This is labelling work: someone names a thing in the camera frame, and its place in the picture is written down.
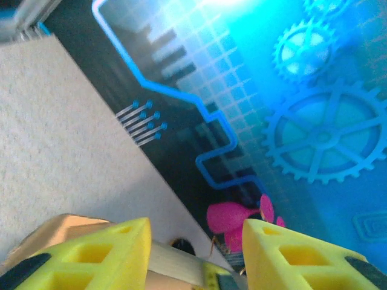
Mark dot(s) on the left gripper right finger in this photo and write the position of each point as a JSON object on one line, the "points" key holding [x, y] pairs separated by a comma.
{"points": [[302, 266]]}

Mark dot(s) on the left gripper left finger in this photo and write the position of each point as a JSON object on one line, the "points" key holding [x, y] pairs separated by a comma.
{"points": [[90, 266]]}

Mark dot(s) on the brown cardboard paper box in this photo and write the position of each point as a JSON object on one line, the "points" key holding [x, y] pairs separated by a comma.
{"points": [[172, 262]]}

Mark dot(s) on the pink plastic goblet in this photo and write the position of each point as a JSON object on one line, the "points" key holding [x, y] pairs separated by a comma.
{"points": [[281, 222], [226, 217]]}

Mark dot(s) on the aluminium frame post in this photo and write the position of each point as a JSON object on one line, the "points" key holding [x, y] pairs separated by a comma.
{"points": [[21, 18]]}

